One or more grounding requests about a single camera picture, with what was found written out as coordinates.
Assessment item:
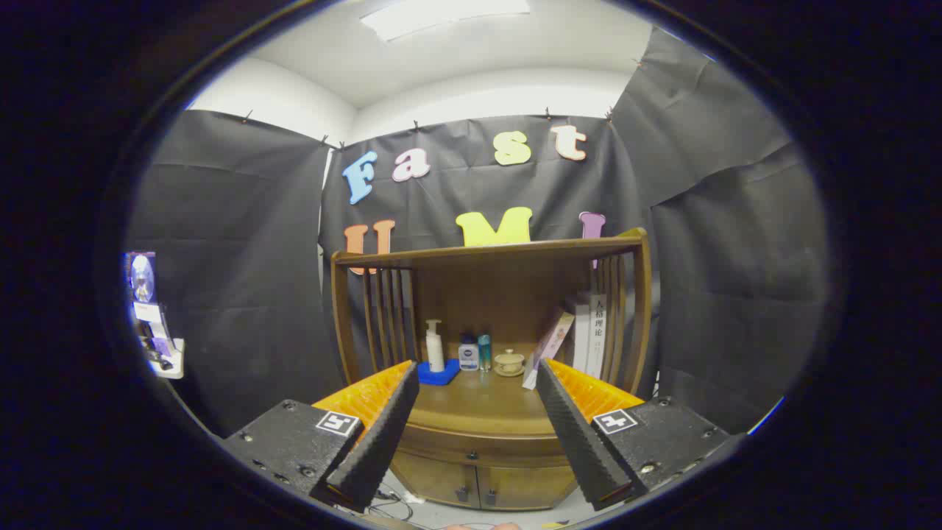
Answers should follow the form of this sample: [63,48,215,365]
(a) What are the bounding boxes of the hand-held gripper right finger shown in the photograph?
[535,358,744,512]

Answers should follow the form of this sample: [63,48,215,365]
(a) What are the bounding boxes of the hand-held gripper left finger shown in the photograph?
[221,359,420,514]

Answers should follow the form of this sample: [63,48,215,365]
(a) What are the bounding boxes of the wooden cabinet door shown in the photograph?
[390,450,479,509]
[477,465,578,512]

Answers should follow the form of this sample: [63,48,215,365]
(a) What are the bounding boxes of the wooden countertop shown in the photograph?
[401,342,623,440]

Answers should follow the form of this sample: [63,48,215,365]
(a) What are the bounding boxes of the wooden cabinet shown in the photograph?
[329,227,652,512]

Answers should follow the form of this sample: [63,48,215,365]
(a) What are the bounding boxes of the blue folded cloth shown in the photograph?
[417,358,461,386]

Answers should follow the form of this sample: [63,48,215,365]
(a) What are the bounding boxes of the purple and white book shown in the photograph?
[522,310,576,390]

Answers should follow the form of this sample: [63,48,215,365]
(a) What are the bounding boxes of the white pump bottle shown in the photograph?
[425,319,446,373]

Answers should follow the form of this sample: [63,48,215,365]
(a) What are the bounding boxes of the white book with black characters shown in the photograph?
[587,293,609,380]

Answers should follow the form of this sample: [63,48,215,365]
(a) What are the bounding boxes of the white ledge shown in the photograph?
[151,337,185,380]

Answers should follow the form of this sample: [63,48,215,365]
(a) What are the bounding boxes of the purple printed panel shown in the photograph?
[124,250,174,358]

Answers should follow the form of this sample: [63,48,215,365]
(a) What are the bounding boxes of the ceiling light panel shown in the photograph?
[359,0,531,43]

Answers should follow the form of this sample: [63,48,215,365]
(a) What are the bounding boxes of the black floor cables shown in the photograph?
[366,484,426,522]

